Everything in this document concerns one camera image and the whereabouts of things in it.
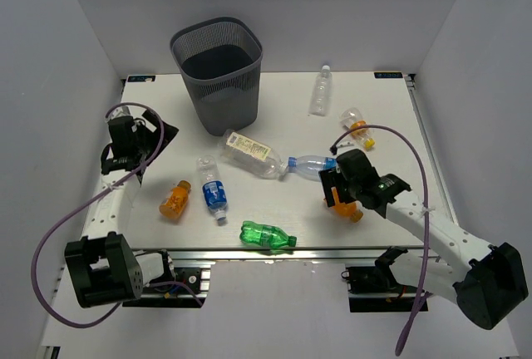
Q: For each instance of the grey mesh waste bin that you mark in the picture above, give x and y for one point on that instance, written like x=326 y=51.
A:
x=220 y=63

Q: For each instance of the aluminium table front rail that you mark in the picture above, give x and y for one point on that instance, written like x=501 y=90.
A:
x=182 y=257

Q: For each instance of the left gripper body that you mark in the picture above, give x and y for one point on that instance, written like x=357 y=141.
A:
x=140 y=145

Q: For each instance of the large clear labelled bottle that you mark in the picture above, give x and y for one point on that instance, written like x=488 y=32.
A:
x=257 y=158

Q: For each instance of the blue table sticker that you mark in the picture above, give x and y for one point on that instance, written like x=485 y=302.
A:
x=140 y=78
x=387 y=75

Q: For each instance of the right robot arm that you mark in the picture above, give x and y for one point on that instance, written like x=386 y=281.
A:
x=485 y=281

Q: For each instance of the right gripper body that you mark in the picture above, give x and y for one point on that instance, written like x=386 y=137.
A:
x=334 y=178

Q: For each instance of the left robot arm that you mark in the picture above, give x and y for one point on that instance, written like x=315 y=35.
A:
x=104 y=269

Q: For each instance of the clear bottle blue label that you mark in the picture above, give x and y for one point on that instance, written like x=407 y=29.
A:
x=309 y=166
x=212 y=188

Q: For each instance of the aluminium table rail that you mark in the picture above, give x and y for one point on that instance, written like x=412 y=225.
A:
x=182 y=257
x=435 y=166

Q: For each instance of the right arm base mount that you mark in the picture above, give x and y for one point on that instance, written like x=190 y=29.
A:
x=368 y=291

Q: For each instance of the left blue table sticker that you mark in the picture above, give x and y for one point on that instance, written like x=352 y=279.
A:
x=140 y=78

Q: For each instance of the aluminium table right rail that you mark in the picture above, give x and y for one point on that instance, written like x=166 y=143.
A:
x=435 y=166

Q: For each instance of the right blue table sticker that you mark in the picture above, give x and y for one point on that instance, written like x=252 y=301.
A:
x=387 y=75

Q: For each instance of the clear bottle yellow cap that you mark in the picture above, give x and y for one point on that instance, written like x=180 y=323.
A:
x=352 y=119

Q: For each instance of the orange juice bottle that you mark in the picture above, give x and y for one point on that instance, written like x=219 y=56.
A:
x=176 y=200
x=347 y=211

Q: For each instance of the clear bottle white cap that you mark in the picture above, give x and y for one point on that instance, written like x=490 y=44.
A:
x=322 y=91

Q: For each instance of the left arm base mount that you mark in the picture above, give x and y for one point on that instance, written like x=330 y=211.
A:
x=184 y=283

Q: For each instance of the green plastic bottle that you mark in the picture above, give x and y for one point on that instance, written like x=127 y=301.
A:
x=266 y=236

